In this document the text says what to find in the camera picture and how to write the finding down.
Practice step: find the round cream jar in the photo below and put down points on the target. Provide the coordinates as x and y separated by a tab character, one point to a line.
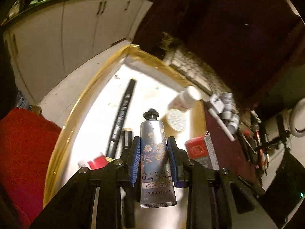
176	120

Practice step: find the slim white pen tube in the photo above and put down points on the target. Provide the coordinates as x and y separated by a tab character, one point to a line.
221	124

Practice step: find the long orange white carton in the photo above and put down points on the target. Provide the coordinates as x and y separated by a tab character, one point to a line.
201	149

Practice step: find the white bottle grey cap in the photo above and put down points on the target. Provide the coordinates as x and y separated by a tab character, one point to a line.
233	124

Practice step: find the white kitchen cabinets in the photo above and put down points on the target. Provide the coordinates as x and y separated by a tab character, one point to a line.
48	44

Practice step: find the black marker beige cap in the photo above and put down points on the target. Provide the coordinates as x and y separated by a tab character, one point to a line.
120	119

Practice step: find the beige computer keyboard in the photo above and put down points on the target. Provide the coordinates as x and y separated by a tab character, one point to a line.
196	71

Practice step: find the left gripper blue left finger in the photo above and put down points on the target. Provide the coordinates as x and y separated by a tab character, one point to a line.
133	160

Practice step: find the white bottle green label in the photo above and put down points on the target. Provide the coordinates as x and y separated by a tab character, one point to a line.
227	99

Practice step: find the white pill bottle red label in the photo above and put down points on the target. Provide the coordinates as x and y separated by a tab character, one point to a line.
185	100

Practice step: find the person in dark jacket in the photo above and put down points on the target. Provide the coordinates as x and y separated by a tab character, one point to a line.
27	142

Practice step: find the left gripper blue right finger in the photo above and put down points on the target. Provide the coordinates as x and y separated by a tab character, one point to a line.
177	157

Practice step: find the white floral hand cream tube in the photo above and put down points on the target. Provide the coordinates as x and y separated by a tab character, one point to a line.
157	188

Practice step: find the white usb wall charger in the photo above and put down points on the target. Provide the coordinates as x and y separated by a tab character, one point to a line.
216	103

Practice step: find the short black marker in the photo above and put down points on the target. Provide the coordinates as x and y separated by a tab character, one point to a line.
127	139

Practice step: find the cardboard box with white lining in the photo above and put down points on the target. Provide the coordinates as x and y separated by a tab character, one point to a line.
86	132

